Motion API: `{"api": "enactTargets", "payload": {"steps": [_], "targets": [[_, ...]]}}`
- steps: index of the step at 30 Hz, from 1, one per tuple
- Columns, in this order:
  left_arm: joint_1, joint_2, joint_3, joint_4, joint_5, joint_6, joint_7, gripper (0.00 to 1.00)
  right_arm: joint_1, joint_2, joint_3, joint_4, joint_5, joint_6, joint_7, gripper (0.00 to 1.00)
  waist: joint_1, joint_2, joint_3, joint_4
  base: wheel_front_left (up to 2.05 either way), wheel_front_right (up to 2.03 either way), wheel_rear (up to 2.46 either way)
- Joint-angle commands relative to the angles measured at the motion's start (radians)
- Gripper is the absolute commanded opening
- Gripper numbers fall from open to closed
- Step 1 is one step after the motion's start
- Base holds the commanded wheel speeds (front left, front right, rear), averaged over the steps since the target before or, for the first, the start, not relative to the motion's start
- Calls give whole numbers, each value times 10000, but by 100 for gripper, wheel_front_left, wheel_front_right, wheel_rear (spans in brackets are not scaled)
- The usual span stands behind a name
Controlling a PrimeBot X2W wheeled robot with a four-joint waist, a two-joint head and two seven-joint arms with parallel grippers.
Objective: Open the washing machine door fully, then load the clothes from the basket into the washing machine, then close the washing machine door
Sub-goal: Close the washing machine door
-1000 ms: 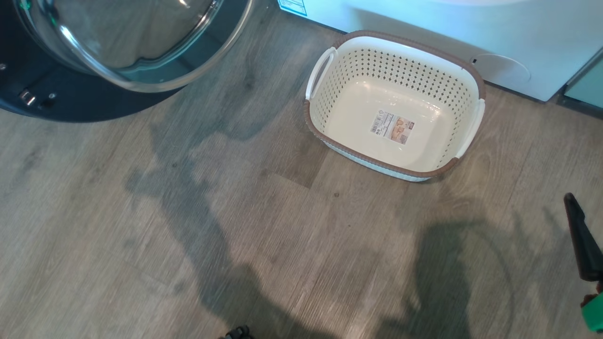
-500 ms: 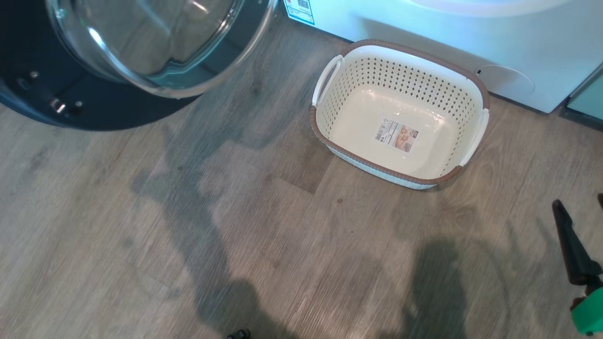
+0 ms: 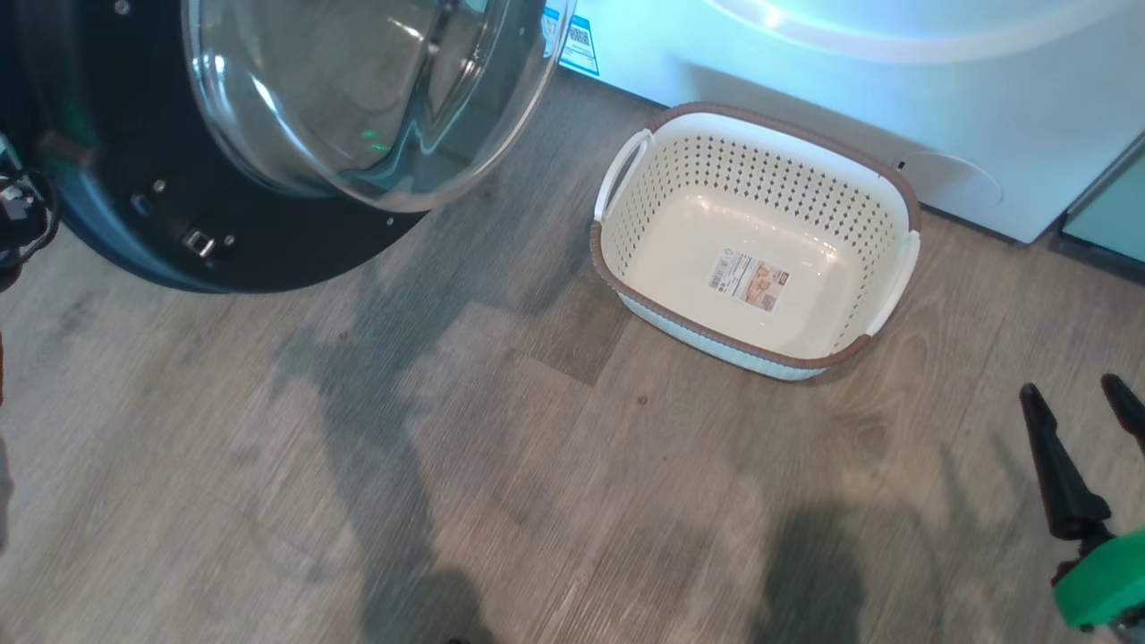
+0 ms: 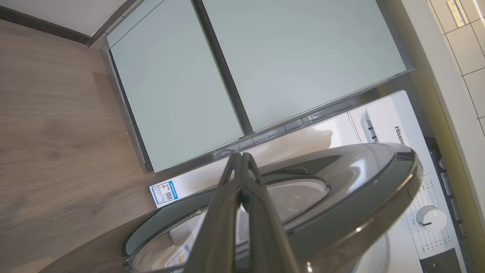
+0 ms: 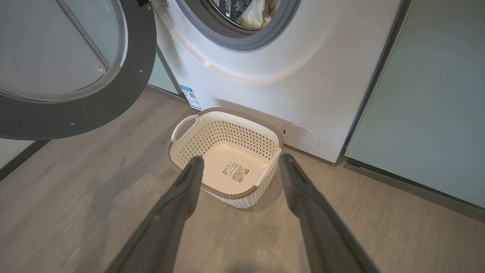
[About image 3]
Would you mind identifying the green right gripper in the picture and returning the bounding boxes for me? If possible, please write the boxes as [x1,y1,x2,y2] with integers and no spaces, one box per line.
[1020,373,1145,631]

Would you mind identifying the round black glass washer door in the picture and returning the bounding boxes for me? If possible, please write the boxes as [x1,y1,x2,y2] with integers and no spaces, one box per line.
[0,0,573,294]

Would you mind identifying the white front-load washing machine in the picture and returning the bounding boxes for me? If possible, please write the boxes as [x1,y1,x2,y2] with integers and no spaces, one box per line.
[546,0,1145,244]

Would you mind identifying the pale green cabinet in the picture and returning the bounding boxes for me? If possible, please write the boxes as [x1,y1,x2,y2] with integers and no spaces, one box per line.
[1060,134,1145,265]

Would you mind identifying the paper product sticker in basket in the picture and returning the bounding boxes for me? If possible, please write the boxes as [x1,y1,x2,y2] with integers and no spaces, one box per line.
[708,251,792,314]

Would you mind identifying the white perforated basket brown rim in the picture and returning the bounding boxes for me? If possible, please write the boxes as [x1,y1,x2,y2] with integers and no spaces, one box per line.
[589,101,921,382]

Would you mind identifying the blue energy label sticker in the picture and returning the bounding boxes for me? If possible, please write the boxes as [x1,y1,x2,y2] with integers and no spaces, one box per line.
[541,4,600,77]

